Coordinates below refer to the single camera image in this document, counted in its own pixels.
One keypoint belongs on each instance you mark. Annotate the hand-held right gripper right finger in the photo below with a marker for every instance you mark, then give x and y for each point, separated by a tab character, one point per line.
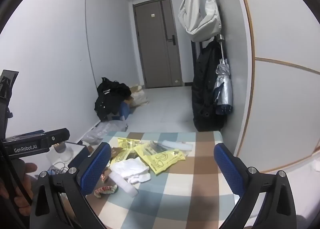
228	169

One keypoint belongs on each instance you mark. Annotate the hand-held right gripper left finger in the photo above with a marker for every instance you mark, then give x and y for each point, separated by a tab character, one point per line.
96	166

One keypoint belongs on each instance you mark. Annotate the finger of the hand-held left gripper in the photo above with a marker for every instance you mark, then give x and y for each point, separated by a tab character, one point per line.
58	137

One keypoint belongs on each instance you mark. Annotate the brown foil packet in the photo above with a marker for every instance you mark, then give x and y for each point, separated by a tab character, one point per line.
116	152

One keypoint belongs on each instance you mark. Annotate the white tissue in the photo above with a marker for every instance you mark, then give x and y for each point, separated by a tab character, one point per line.
130	169

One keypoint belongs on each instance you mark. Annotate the white foam tube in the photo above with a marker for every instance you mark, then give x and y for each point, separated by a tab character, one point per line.
177	145
125	185

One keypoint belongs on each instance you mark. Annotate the yellow snack bag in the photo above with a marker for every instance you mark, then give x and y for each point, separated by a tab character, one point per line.
127	142

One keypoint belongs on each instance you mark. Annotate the small yellow packet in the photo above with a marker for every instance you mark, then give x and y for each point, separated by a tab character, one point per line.
160	161

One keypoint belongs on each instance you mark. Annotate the white shoulder bag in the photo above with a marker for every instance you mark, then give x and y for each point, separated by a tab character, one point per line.
197	13

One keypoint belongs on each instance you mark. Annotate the person's left hand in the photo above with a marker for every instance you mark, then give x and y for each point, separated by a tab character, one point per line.
25	169

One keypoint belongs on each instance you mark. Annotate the white nightstand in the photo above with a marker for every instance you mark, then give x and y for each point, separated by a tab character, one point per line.
76	146

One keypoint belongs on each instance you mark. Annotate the clear plastic bag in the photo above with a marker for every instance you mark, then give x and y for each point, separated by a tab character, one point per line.
105	128

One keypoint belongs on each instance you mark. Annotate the checked bed blanket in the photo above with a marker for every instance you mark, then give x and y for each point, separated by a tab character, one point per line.
180	194

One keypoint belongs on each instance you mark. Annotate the blue bag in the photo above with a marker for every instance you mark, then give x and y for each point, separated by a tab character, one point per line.
125	111

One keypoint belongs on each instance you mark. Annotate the black clothes pile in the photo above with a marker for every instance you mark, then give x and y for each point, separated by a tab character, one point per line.
110	98

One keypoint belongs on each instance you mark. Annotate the silver folded umbrella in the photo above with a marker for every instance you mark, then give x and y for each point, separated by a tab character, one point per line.
223	88

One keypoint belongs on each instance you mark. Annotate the beige bag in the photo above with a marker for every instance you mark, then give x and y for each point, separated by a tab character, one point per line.
140	98

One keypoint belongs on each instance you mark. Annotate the black hanging coat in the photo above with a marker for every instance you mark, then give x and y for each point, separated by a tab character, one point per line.
203	88

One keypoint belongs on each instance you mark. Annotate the grey brown door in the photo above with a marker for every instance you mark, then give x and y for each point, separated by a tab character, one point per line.
155	43

